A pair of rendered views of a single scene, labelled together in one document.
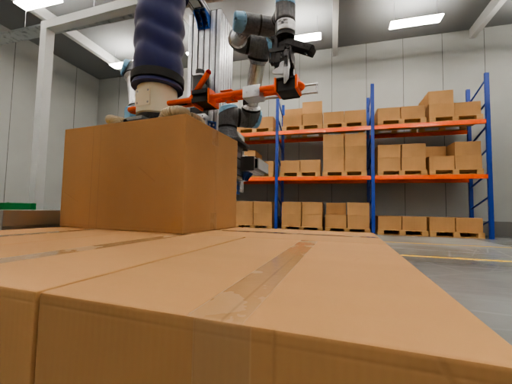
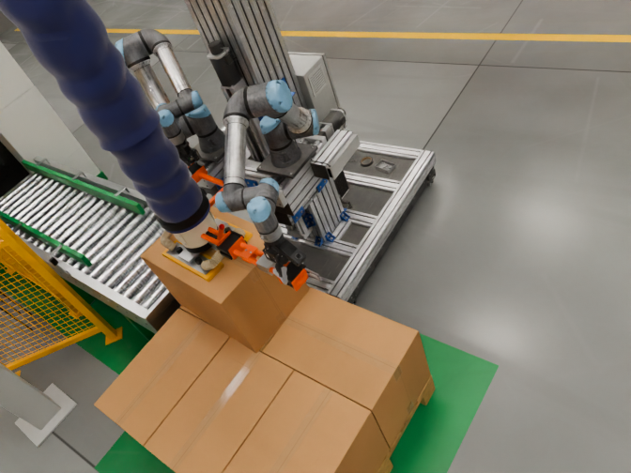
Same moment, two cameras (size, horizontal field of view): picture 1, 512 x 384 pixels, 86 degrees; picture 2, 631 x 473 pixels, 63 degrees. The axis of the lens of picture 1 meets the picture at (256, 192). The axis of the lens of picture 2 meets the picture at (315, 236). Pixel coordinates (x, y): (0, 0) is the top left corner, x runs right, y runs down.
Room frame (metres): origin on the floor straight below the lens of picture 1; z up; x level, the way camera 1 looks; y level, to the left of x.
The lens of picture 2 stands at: (-0.03, -0.94, 2.45)
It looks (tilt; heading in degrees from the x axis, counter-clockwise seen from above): 44 degrees down; 34
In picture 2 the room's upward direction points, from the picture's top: 23 degrees counter-clockwise
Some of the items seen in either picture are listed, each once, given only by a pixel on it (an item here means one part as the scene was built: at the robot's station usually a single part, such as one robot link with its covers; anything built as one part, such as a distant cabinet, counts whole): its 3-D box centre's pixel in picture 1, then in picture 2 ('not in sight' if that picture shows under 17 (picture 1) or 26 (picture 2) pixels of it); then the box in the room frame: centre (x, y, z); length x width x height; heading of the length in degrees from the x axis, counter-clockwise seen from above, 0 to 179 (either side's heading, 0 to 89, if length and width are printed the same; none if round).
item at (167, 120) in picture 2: not in sight; (167, 123); (1.54, 0.61, 1.38); 0.09 x 0.08 x 0.11; 40
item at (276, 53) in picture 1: (283, 51); (276, 246); (0.98, -0.09, 1.21); 0.09 x 0.08 x 0.12; 68
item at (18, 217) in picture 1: (88, 216); (191, 270); (1.31, 0.80, 0.58); 0.70 x 0.03 x 0.06; 162
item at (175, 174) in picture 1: (155, 180); (225, 273); (1.19, 0.44, 0.74); 0.60 x 0.40 x 0.40; 68
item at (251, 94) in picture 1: (254, 94); (269, 264); (1.02, 0.02, 1.07); 0.07 x 0.07 x 0.04; 68
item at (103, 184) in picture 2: not in sight; (120, 195); (1.98, 1.81, 0.50); 2.31 x 0.05 x 0.19; 72
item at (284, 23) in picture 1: (285, 30); (269, 232); (0.98, -0.10, 1.30); 0.08 x 0.08 x 0.05
